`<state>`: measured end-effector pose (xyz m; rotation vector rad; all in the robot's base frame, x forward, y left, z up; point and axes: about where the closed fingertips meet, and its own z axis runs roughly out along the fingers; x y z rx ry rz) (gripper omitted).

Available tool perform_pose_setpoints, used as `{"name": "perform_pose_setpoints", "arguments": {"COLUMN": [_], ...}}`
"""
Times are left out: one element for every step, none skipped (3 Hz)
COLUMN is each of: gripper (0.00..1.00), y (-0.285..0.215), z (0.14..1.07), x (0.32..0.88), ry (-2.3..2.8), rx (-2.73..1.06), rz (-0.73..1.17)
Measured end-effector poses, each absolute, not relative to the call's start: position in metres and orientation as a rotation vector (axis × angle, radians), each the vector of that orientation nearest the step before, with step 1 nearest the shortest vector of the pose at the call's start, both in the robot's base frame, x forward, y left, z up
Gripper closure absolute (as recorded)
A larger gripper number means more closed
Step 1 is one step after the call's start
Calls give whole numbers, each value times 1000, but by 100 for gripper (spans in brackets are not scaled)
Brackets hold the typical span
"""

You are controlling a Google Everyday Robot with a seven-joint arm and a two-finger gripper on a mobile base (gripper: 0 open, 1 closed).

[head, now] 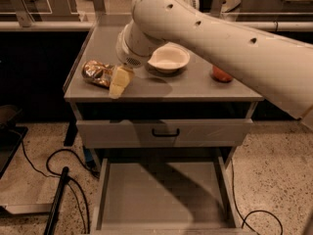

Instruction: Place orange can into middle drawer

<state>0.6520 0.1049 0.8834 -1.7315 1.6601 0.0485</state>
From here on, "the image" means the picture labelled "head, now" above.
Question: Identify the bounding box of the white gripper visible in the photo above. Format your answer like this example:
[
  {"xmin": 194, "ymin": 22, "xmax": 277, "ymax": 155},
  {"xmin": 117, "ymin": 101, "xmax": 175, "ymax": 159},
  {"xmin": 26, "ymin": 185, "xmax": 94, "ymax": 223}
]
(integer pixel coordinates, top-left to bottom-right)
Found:
[{"xmin": 109, "ymin": 20, "xmax": 170, "ymax": 99}]

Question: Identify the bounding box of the crushed orange soda can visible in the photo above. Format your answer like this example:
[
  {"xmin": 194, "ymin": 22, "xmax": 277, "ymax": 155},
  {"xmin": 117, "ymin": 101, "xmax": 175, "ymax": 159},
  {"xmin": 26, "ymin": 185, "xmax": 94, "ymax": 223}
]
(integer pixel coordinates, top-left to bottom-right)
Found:
[{"xmin": 81, "ymin": 60, "xmax": 114, "ymax": 88}]

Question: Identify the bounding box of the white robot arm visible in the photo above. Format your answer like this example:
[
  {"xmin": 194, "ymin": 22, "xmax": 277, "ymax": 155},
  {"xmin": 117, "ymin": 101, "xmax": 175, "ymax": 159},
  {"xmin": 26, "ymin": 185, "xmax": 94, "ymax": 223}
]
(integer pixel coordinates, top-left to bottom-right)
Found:
[{"xmin": 116, "ymin": 0, "xmax": 313, "ymax": 127}]

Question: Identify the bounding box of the closed top drawer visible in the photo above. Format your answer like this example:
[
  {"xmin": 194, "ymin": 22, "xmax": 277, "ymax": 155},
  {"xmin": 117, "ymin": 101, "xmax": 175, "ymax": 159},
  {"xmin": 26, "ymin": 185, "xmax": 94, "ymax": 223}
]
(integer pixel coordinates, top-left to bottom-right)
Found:
[{"xmin": 76, "ymin": 118, "xmax": 253, "ymax": 149}]

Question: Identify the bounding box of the grey drawer cabinet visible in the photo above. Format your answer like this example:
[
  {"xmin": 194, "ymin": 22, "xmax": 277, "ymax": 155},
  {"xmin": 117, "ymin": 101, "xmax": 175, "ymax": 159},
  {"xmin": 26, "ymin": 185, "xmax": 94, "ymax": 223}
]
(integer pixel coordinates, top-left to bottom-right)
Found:
[{"xmin": 62, "ymin": 13, "xmax": 266, "ymax": 235}]

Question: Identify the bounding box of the open middle drawer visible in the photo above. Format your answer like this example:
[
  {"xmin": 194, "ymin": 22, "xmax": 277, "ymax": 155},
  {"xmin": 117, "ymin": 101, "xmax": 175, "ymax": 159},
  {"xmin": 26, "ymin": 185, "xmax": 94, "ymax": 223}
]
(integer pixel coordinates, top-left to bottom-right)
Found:
[{"xmin": 91, "ymin": 158, "xmax": 255, "ymax": 235}]

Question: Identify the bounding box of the white paper bowl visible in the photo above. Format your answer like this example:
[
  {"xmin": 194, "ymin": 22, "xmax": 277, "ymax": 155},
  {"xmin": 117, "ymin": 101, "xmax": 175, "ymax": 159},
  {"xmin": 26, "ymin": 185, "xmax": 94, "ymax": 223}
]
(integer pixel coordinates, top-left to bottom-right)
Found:
[{"xmin": 148, "ymin": 44, "xmax": 190, "ymax": 73}]

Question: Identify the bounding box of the red apple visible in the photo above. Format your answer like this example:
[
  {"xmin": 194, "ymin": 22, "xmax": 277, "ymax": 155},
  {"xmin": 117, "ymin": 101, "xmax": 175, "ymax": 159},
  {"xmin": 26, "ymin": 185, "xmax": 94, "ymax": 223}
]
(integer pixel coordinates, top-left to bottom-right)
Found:
[{"xmin": 212, "ymin": 66, "xmax": 233, "ymax": 83}]

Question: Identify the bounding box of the black monitor at left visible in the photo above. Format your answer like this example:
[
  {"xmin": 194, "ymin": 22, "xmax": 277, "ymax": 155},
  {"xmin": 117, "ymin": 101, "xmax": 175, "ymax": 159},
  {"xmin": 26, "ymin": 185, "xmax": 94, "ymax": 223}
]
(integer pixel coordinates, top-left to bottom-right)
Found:
[{"xmin": 0, "ymin": 105, "xmax": 28, "ymax": 178}]

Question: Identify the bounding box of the black bar on floor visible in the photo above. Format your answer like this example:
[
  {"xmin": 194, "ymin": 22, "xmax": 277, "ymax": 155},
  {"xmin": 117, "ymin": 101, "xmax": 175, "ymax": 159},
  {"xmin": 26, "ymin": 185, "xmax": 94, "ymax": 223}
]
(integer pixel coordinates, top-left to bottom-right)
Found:
[{"xmin": 44, "ymin": 166, "xmax": 69, "ymax": 235}]

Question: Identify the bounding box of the black drawer handle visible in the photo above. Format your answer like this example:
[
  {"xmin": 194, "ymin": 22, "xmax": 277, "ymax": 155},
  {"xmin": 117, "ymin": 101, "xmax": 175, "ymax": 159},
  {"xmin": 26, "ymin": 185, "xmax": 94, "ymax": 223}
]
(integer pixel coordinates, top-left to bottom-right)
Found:
[{"xmin": 152, "ymin": 128, "xmax": 180, "ymax": 137}]

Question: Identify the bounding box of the black cable left floor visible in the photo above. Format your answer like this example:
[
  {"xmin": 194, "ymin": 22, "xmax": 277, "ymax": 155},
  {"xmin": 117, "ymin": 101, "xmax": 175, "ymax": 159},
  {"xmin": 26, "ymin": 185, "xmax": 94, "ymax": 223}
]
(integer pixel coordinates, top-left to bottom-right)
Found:
[{"xmin": 20, "ymin": 140, "xmax": 100, "ymax": 235}]

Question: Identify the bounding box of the black cable floor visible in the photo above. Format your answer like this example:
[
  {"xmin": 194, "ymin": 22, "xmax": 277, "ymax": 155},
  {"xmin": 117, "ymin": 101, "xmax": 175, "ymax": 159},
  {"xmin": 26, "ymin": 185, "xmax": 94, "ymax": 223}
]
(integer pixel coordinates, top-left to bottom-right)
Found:
[
  {"xmin": 230, "ymin": 159, "xmax": 284, "ymax": 235},
  {"xmin": 20, "ymin": 140, "xmax": 100, "ymax": 235}
]

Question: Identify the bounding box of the white horizontal rail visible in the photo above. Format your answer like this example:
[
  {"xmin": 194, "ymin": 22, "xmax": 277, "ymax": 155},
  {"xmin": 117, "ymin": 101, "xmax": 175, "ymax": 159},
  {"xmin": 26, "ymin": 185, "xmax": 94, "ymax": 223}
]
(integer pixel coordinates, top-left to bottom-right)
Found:
[{"xmin": 0, "ymin": 22, "xmax": 313, "ymax": 32}]

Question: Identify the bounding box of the black cable right floor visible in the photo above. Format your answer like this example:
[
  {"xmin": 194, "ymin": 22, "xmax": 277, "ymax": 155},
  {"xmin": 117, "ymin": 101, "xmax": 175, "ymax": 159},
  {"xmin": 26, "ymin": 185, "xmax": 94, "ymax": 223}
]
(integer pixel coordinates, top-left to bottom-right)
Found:
[{"xmin": 230, "ymin": 159, "xmax": 284, "ymax": 235}]

